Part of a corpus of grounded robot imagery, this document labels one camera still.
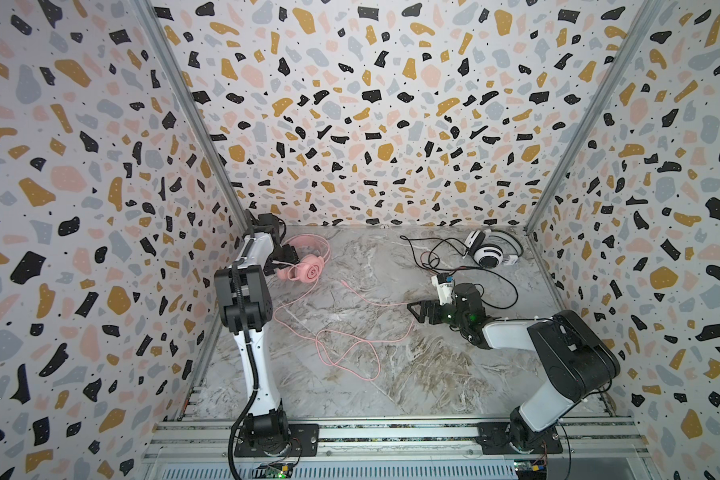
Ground black headphone cable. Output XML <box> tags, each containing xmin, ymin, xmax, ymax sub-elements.
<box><xmin>399</xmin><ymin>233</ymin><xmax>520</xmax><ymax>311</ymax></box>

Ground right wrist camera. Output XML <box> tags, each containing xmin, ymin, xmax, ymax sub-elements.
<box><xmin>431</xmin><ymin>273</ymin><xmax>455</xmax><ymax>306</ymax></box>

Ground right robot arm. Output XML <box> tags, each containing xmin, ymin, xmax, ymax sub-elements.
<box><xmin>407</xmin><ymin>283</ymin><xmax>621</xmax><ymax>454</ymax></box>

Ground pink headphones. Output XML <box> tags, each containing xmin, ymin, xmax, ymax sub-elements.
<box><xmin>273</xmin><ymin>234</ymin><xmax>331</xmax><ymax>284</ymax></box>

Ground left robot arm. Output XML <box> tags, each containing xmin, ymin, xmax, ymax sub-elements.
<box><xmin>214</xmin><ymin>213</ymin><xmax>298</xmax><ymax>475</ymax></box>

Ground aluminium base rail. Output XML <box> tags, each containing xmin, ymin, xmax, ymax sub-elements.
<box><xmin>137</xmin><ymin>415</ymin><xmax>662</xmax><ymax>479</ymax></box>

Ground white black headphones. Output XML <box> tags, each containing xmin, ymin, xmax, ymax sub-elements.
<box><xmin>464</xmin><ymin>229</ymin><xmax>524</xmax><ymax>269</ymax></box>

